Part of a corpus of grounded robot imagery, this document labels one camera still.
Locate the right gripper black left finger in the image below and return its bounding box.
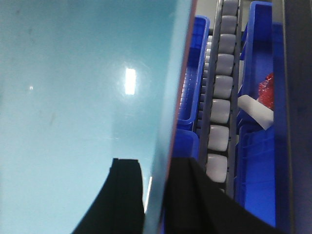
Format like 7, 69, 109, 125
73, 158, 145, 234

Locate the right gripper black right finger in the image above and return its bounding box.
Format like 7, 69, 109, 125
164, 157, 281, 234

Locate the light blue plastic box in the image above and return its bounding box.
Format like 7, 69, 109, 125
0, 0, 196, 234

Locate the pink plastic box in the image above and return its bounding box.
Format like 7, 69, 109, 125
150, 0, 197, 222

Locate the blue bin lower shelf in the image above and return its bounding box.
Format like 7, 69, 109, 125
172, 15, 210, 159

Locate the blue bin lower right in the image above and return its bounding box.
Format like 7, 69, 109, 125
234, 1, 276, 227

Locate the grey roller track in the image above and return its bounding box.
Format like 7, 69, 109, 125
194, 0, 241, 198

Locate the white foam piece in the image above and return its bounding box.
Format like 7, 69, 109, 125
237, 95, 273, 130

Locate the red plastic bag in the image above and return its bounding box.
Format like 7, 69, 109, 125
258, 73, 274, 110

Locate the stainless steel shelf frame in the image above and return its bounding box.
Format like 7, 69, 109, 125
273, 0, 312, 234

